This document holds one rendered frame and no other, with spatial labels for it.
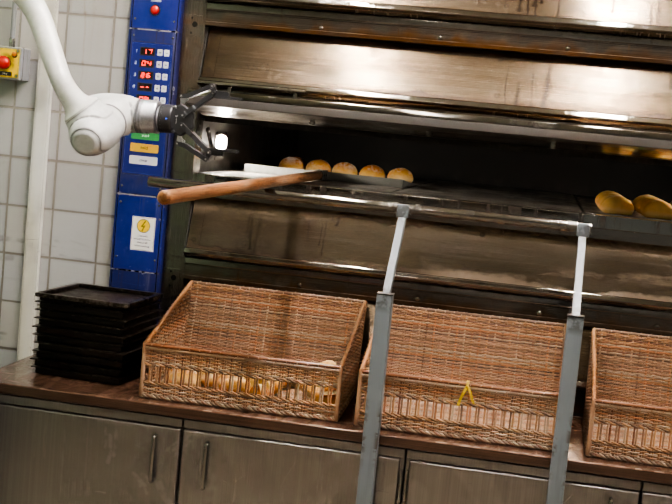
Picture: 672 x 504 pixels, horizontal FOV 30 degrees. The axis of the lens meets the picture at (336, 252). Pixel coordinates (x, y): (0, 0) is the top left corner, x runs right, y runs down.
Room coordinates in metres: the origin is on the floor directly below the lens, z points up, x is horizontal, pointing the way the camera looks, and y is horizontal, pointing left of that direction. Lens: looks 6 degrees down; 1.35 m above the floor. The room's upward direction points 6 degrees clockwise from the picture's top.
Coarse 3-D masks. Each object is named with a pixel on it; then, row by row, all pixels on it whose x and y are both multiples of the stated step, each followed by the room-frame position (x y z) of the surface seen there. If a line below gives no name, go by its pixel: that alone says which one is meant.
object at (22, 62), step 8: (0, 48) 3.88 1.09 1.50; (8, 48) 3.88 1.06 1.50; (16, 48) 3.88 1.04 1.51; (24, 48) 3.90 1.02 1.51; (8, 56) 3.88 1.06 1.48; (24, 56) 3.90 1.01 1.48; (16, 64) 3.88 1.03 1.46; (24, 64) 3.90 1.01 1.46; (0, 72) 3.88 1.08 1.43; (8, 72) 3.88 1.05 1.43; (16, 72) 3.87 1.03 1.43; (24, 72) 3.90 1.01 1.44; (24, 80) 3.91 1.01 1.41
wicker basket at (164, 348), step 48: (192, 288) 3.80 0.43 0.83; (240, 288) 3.78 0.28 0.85; (192, 336) 3.76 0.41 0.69; (240, 336) 3.75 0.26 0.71; (288, 336) 3.73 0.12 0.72; (336, 336) 3.72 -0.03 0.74; (144, 384) 3.35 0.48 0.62; (192, 384) 3.34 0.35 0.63; (240, 384) 3.32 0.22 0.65; (288, 384) 3.30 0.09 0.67; (336, 384) 3.28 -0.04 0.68
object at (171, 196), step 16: (272, 176) 3.48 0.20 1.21; (288, 176) 3.65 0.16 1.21; (304, 176) 3.87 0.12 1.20; (320, 176) 4.14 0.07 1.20; (160, 192) 2.49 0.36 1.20; (176, 192) 2.54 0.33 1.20; (192, 192) 2.65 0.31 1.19; (208, 192) 2.77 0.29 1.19; (224, 192) 2.91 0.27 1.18; (240, 192) 3.10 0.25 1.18
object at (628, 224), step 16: (192, 176) 3.86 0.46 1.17; (208, 176) 3.85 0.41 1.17; (224, 176) 3.84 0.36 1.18; (320, 192) 3.79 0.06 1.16; (336, 192) 3.78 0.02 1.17; (352, 192) 3.78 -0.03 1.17; (368, 192) 3.77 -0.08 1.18; (384, 192) 3.77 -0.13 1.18; (464, 208) 3.72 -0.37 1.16; (480, 208) 3.72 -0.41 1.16; (496, 208) 3.71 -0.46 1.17; (512, 208) 3.70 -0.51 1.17; (528, 208) 3.69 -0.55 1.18; (544, 208) 3.74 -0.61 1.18; (592, 224) 3.66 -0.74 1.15; (608, 224) 3.66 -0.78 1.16; (624, 224) 3.65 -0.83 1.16; (640, 224) 3.64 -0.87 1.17; (656, 224) 3.63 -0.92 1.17
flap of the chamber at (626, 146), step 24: (264, 120) 3.86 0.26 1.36; (288, 120) 3.80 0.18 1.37; (336, 120) 3.68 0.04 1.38; (360, 120) 3.63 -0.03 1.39; (384, 120) 3.61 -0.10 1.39; (408, 120) 3.61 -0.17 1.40; (432, 120) 3.60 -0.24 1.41; (528, 144) 3.70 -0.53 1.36; (576, 144) 3.59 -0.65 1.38; (600, 144) 3.54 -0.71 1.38; (624, 144) 3.51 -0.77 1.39; (648, 144) 3.50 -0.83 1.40
